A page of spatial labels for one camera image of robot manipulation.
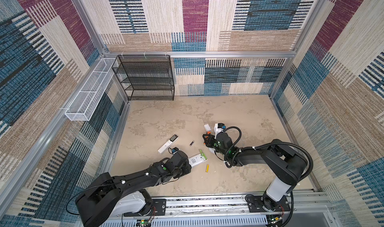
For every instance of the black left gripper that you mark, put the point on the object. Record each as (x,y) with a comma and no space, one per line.
(187,169)

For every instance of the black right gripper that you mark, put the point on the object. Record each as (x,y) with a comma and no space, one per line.
(210,139)

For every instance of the green battery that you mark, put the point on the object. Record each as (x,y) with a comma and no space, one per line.
(203,155)

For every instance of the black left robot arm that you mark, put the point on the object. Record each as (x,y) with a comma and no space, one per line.
(96,203)

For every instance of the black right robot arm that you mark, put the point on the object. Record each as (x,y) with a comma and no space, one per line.
(289,162)

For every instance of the slim white remote black screen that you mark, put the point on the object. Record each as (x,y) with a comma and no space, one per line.
(168,144)

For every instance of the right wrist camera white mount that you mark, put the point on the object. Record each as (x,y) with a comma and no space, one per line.
(219,127)

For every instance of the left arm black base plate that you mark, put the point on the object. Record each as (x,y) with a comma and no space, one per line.
(158,206)

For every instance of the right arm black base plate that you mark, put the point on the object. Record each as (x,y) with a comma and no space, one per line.
(263,204)

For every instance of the black wire mesh shelf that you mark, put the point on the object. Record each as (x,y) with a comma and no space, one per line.
(145,77)

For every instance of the white wire mesh basket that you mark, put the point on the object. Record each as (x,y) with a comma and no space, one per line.
(88,98)

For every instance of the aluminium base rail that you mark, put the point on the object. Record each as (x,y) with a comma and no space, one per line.
(311,209)

